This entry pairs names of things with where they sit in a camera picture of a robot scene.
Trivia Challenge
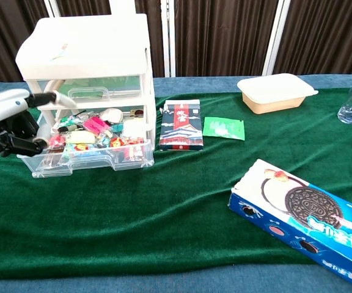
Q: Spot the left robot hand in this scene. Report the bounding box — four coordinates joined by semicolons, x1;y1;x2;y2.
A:
0;88;78;158

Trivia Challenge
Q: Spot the clear drawer with colourful contents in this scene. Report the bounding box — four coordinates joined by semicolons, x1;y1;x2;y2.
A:
16;106;155;179

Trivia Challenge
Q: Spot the pink packet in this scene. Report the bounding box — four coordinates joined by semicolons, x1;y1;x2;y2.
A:
82;117;110;137

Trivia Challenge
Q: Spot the white round pouch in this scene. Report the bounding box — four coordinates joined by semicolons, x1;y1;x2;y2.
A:
98;107;123;125

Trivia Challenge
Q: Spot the green velvet cloth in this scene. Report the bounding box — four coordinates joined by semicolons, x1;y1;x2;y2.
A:
0;88;352;280

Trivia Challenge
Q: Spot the dark blue pictorial box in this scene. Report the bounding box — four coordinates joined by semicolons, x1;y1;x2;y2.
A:
158;99;205;152

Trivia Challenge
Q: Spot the teal table cover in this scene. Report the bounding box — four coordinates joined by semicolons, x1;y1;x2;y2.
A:
0;74;352;293

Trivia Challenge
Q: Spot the green sachet packet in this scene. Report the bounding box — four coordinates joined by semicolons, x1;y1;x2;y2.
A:
202;117;246;141

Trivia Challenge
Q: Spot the cream lidded lunch box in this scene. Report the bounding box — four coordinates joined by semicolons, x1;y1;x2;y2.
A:
236;73;319;115

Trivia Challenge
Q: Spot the blue Oreo cookie box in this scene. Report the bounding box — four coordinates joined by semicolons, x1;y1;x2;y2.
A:
227;158;352;292

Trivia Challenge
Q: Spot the white plastic drawer unit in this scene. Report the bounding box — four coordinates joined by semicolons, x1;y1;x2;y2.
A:
15;13;157;152

